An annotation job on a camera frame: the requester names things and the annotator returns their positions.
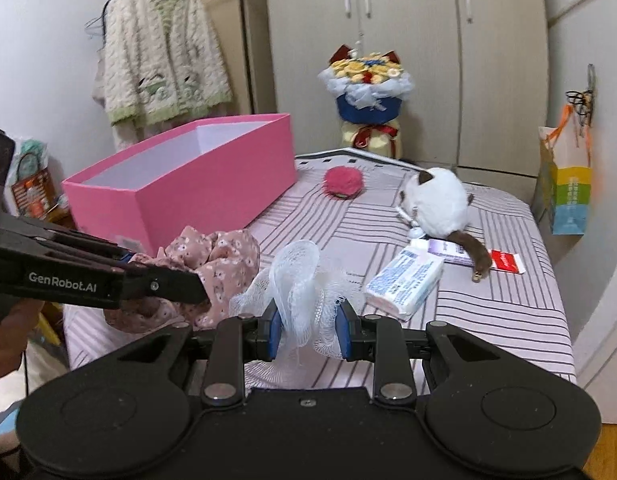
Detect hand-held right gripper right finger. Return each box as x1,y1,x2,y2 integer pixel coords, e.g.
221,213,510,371
336,302,504,403

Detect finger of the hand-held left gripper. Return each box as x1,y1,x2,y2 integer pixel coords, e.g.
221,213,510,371
119,260,210,307
0,226,135,267

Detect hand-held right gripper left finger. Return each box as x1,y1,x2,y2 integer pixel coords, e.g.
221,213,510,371
106,300,282,407

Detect white mesh bath puff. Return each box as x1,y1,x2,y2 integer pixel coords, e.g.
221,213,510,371
230,240,364,358

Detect pink floral cloth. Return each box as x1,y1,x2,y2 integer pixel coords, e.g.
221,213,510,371
103,226,262,335

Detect blue white tissue pack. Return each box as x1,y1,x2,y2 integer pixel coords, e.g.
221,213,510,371
363,246,445,318

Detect pink cardboard box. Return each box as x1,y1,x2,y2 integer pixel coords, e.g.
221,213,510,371
62,113,296,256

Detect pink fuzzy ball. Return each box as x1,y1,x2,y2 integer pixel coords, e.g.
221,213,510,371
323,166,364,200

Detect white plush cat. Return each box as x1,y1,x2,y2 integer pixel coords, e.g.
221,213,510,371
395,167,492,283

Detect person's left hand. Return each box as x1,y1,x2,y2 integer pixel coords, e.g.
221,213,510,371
0,301,43,378

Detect orange printed paper bag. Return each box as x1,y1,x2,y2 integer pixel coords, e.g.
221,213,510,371
11,167,56,221

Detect cream fluffy pants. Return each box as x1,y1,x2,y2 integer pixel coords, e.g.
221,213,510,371
111,110,159,151

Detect purple and white packet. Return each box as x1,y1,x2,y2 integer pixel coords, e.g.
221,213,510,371
411,238,477,267

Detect striped pink bedsheet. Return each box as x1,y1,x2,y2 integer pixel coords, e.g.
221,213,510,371
63,149,577,396

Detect small red card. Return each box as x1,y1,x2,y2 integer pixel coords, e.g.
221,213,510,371
490,249,527,276

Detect cream fluffy cardigan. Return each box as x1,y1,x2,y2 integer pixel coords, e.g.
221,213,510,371
96,0,234,128

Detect yellow flower bouquet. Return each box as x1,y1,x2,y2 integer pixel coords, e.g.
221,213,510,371
317,45,415,161

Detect tall beige board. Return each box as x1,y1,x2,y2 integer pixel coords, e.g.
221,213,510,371
203,0,255,116

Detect colourful gift bag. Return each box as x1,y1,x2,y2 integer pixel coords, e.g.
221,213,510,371
531,102,593,236

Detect beige wardrobe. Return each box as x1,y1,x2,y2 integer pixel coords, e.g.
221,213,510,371
261,0,549,177

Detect black hair ties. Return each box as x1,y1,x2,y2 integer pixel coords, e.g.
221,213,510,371
565,64,597,128

